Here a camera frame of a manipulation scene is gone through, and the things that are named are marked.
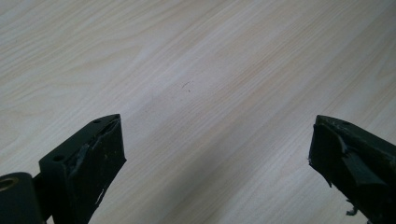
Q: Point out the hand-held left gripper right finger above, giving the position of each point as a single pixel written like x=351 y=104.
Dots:
x=358 y=168

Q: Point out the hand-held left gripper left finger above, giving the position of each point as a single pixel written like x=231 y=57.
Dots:
x=84 y=171

